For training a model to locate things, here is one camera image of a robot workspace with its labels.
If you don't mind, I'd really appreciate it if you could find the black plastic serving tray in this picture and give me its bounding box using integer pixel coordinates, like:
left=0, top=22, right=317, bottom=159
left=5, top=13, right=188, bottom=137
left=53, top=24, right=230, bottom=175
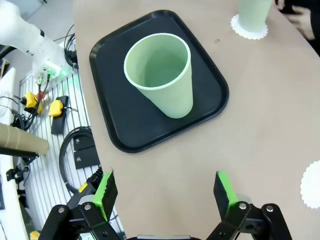
left=89, top=9, right=230, bottom=154

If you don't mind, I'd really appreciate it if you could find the brown cardboard tube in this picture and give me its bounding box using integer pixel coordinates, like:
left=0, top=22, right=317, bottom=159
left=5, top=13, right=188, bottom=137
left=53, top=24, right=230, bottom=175
left=0, top=122, right=50, bottom=155

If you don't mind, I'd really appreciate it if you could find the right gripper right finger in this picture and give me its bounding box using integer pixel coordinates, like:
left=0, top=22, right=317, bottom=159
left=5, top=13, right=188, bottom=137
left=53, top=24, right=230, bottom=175
left=206, top=171, right=294, bottom=240

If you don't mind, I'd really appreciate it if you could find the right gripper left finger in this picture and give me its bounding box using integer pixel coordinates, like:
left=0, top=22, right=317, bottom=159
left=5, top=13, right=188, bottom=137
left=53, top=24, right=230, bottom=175
left=41, top=168, right=121, bottom=240

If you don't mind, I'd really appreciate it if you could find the white scalloped paper coaster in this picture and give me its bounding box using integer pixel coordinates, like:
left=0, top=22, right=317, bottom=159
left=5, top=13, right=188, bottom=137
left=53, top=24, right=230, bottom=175
left=300, top=160, right=320, bottom=210
left=230, top=13, right=269, bottom=40

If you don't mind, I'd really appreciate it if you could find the person's left hand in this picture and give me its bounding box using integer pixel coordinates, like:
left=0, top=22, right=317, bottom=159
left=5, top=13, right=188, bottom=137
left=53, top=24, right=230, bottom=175
left=287, top=6, right=316, bottom=40

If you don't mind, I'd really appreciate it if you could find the person in black cardigan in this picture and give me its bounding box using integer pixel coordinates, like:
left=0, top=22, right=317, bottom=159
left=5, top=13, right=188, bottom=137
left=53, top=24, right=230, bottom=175
left=274, top=0, right=320, bottom=57

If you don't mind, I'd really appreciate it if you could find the yellow emergency stop red button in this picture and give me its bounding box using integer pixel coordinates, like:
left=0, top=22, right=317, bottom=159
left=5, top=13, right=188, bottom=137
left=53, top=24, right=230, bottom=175
left=22, top=91, right=46, bottom=115

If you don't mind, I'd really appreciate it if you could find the yellow enabling switch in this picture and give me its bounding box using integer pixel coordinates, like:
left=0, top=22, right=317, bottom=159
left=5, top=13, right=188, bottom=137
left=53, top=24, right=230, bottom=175
left=48, top=99, right=66, bottom=118

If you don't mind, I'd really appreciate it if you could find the green plastic cup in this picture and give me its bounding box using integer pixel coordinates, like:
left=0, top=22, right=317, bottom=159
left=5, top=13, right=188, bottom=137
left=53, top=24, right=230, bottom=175
left=123, top=33, right=194, bottom=119
left=236, top=0, right=273, bottom=33

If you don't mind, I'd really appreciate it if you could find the black metal mounting plate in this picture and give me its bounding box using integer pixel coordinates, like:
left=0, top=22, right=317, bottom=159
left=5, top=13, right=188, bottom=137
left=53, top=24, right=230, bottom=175
left=73, top=136, right=101, bottom=170

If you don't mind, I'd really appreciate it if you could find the thick black looped cable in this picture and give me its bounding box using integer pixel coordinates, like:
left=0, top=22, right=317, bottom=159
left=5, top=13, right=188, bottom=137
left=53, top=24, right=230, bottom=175
left=59, top=126, right=101, bottom=196

